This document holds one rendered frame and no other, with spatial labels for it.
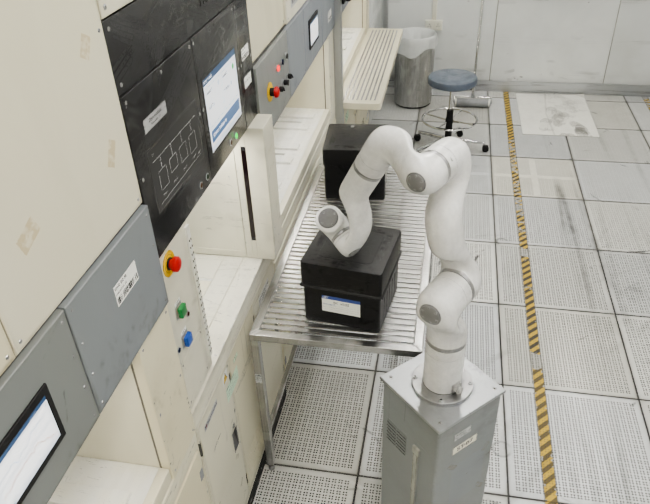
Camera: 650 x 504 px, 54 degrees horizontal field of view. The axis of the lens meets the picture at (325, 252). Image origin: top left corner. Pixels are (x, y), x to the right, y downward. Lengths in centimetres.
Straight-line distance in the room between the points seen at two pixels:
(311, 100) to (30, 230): 270
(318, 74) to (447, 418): 219
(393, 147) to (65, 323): 89
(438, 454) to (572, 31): 481
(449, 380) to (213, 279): 92
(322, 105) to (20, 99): 270
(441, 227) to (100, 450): 107
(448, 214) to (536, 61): 474
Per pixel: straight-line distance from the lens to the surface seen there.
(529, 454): 296
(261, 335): 227
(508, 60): 633
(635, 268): 413
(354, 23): 508
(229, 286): 233
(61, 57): 122
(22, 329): 115
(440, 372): 198
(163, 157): 156
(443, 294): 176
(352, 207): 184
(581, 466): 298
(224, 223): 240
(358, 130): 306
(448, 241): 172
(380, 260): 216
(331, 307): 224
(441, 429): 198
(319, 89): 365
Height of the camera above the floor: 227
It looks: 35 degrees down
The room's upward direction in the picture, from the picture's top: 3 degrees counter-clockwise
